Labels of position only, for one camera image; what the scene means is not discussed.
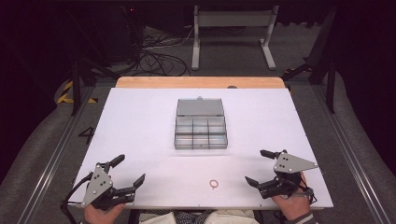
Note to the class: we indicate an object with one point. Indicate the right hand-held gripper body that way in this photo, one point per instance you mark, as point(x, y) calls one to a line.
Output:
point(291, 164)

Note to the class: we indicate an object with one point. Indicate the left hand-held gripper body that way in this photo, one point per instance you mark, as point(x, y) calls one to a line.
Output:
point(99, 183)

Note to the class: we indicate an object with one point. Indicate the person's left hand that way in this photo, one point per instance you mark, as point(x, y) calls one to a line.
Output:
point(99, 216)

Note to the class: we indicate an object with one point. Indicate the person's right hand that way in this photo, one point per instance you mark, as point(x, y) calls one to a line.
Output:
point(294, 207)

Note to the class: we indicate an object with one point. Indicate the person's light clothing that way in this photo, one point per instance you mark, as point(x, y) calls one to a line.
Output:
point(230, 217)

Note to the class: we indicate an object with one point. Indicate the person's striped sleeve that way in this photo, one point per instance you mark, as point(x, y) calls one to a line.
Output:
point(303, 218)

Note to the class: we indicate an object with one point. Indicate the clear plastic compartment box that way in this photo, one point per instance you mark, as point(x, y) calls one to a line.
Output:
point(200, 129)

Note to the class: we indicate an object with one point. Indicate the black metal stand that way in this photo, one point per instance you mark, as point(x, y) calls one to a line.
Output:
point(323, 59)
point(76, 81)

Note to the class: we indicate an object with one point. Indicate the white metal stand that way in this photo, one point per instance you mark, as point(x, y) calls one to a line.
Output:
point(233, 19)

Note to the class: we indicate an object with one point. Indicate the aluminium floor rail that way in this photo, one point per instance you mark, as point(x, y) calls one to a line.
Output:
point(56, 158)
point(348, 155)

